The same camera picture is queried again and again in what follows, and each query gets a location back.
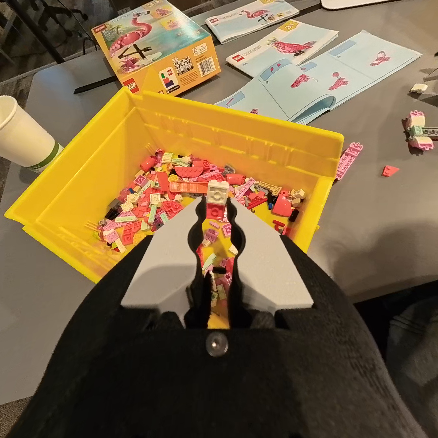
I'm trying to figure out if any black office chair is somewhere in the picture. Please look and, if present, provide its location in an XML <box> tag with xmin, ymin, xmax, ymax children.
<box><xmin>32</xmin><ymin>0</ymin><xmax>88</xmax><ymax>28</ymax></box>

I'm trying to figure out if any pink and white brick assembly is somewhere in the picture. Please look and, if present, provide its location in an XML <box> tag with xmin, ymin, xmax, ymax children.
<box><xmin>402</xmin><ymin>110</ymin><xmax>438</xmax><ymax>151</ymax></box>

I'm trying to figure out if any orange brick separator tool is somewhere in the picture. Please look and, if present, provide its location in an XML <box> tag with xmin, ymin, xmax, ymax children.
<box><xmin>169</xmin><ymin>180</ymin><xmax>210</xmax><ymax>193</ymax></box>

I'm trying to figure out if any pile of toy bricks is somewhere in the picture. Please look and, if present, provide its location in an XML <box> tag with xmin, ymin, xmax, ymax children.
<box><xmin>94</xmin><ymin>149</ymin><xmax>307</xmax><ymax>315</ymax></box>

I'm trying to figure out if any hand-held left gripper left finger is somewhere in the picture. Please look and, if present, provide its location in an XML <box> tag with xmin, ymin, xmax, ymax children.
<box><xmin>120</xmin><ymin>197</ymin><xmax>212</xmax><ymax>329</ymax></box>

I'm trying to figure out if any orange toy set box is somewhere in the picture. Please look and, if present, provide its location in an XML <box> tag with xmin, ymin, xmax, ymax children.
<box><xmin>91</xmin><ymin>0</ymin><xmax>222</xmax><ymax>97</ymax></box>

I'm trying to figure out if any closed booklet with bird print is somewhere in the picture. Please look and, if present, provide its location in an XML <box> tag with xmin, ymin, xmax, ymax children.
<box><xmin>226</xmin><ymin>19</ymin><xmax>339</xmax><ymax>77</ymax></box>

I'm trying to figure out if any white paper cup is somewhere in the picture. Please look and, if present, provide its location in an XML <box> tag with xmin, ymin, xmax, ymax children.
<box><xmin>0</xmin><ymin>95</ymin><xmax>64</xmax><ymax>173</ymax></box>

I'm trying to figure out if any open instruction booklet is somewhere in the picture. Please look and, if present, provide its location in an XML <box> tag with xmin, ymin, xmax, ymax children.
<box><xmin>214</xmin><ymin>30</ymin><xmax>423</xmax><ymax>124</ymax></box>

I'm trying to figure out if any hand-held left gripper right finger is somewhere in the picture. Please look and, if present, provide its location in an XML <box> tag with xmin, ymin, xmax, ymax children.
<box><xmin>227</xmin><ymin>198</ymin><xmax>315</xmax><ymax>328</ymax></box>

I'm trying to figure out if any white and coral brick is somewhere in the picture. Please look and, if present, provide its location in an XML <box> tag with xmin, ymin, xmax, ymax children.
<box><xmin>205</xmin><ymin>180</ymin><xmax>230</xmax><ymax>220</ymax></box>

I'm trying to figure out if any pink scalloped plate assembly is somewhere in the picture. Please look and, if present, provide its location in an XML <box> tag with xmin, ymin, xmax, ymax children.
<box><xmin>335</xmin><ymin>142</ymin><xmax>364</xmax><ymax>181</ymax></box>

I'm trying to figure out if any closed booklet with flamingo print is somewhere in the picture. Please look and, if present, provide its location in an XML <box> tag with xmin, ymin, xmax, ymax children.
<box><xmin>205</xmin><ymin>0</ymin><xmax>300</xmax><ymax>44</ymax></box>

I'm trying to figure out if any yellow plastic bin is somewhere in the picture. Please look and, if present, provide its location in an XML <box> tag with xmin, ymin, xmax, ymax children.
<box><xmin>4</xmin><ymin>87</ymin><xmax>344</xmax><ymax>329</ymax></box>

